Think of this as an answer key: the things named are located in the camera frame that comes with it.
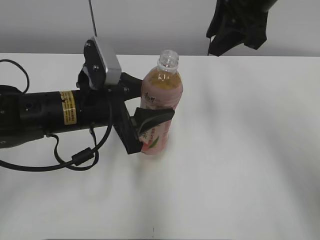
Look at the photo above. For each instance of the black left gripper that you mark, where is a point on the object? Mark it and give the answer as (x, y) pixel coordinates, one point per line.
(107, 107)

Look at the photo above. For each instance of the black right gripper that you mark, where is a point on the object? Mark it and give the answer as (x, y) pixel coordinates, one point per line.
(237, 22)

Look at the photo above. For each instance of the pink label tea bottle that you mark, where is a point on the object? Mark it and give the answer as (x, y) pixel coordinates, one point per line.
(162, 88)

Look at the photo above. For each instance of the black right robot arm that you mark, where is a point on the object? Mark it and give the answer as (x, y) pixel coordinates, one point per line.
(237, 22)

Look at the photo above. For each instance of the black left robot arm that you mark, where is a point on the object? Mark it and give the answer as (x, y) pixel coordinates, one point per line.
(26, 117)

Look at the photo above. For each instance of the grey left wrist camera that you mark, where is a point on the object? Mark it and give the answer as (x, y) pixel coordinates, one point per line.
(101, 64)

